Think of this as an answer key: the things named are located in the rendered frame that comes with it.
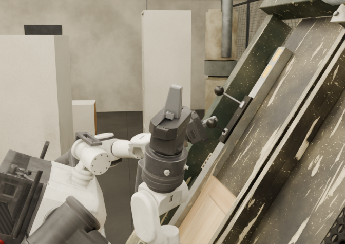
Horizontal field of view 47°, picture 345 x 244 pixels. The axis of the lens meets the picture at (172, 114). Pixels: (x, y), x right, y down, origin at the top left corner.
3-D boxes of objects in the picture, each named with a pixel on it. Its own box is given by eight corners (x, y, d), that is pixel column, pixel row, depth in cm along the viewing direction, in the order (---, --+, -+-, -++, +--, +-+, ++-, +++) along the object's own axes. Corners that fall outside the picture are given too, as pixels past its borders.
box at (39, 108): (21, 196, 435) (8, 35, 402) (76, 194, 443) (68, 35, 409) (-5, 237, 348) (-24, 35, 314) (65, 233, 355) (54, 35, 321)
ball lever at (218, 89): (243, 111, 149) (212, 93, 151) (248, 102, 149) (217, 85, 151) (242, 110, 145) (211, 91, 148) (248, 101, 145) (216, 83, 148)
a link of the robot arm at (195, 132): (190, 108, 146) (161, 122, 144) (198, 112, 136) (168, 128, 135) (203, 137, 149) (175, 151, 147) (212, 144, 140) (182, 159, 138)
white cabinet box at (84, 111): (61, 143, 653) (59, 100, 640) (97, 142, 660) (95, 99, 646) (57, 151, 610) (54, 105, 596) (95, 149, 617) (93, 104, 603)
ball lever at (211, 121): (221, 135, 150) (202, 124, 140) (226, 126, 149) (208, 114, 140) (228, 139, 147) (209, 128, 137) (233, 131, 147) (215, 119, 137)
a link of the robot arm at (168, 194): (163, 184, 76) (156, 230, 80) (199, 167, 83) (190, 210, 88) (125, 157, 82) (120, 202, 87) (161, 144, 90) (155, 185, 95)
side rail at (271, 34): (155, 236, 179) (135, 226, 176) (285, 28, 175) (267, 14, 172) (158, 242, 173) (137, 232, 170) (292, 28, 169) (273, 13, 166)
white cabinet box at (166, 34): (143, 159, 569) (141, 13, 530) (183, 157, 576) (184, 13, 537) (145, 173, 511) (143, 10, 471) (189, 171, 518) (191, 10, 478)
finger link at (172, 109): (184, 88, 73) (179, 117, 76) (168, 83, 74) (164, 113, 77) (181, 90, 72) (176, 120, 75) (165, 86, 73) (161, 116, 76)
